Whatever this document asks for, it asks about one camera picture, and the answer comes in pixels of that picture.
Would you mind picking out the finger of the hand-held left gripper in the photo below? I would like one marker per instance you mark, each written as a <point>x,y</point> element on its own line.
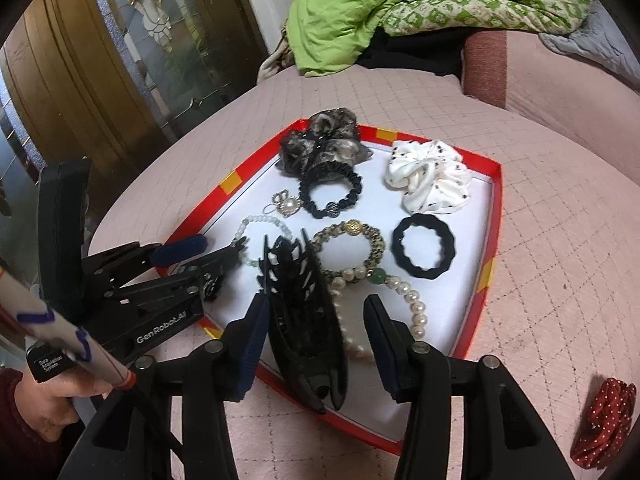
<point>180,250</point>
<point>200,275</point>

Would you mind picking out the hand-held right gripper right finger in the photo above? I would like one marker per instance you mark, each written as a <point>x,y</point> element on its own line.
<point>380,340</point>

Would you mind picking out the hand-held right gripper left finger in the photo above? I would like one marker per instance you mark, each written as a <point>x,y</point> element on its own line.
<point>252,340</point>

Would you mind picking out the black hair claw clip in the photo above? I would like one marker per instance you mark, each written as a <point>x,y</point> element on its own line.
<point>300,340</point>

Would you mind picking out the leopard print scrunchie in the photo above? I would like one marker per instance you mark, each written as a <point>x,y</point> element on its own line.
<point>375,245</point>

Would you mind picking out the pearl earring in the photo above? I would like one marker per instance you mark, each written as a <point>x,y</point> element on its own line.
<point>289,205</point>

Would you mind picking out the red-rimmed white tray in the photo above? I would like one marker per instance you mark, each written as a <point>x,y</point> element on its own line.
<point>360,195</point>

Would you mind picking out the person's left forearm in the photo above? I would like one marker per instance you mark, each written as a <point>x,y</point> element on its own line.
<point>20,450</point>

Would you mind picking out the person's left hand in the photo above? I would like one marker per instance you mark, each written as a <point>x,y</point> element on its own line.
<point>50,400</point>

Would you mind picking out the white tube with blue marks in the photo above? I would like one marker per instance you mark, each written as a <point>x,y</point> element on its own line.
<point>50,325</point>

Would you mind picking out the white dotted scrunchie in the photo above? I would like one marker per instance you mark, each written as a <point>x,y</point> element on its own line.
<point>430,180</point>

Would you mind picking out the dark patterned scrunchie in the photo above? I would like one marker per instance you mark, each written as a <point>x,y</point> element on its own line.
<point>325,130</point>

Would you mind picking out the wooden glass door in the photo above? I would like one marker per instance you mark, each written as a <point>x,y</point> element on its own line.
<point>100,60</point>

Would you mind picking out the leopard print cloth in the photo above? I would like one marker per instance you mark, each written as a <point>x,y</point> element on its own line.
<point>275,62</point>

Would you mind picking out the red dotted scrunchie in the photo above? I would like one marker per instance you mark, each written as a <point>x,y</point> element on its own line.
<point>607,420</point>

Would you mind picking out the black cloth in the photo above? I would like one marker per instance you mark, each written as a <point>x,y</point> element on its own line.
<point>415,55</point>

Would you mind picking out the green quilt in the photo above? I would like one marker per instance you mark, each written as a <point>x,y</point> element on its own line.
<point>350,10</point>

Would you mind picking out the pink bolster cushion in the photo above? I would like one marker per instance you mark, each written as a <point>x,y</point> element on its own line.
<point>550,95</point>

